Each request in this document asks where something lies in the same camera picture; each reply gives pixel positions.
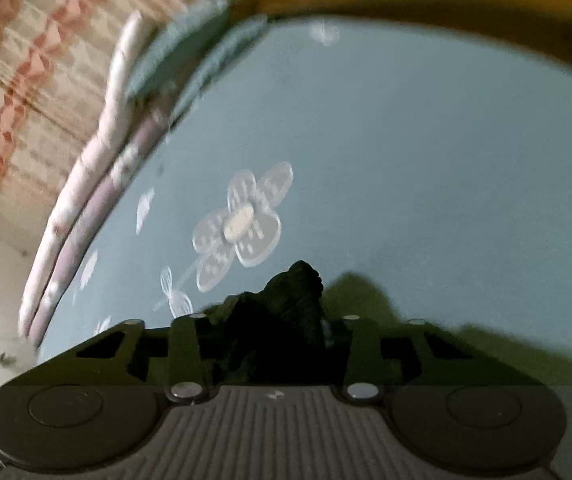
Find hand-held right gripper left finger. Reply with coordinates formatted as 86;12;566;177
76;312;215;403

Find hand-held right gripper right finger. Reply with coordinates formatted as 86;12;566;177
338;315;472;403

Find black pants with white drawstring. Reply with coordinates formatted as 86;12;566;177
206;260;329;386

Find pink floral quilt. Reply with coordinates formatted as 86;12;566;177
18;10;152;338

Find patterned beige curtain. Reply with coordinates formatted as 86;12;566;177
0;0;207;251

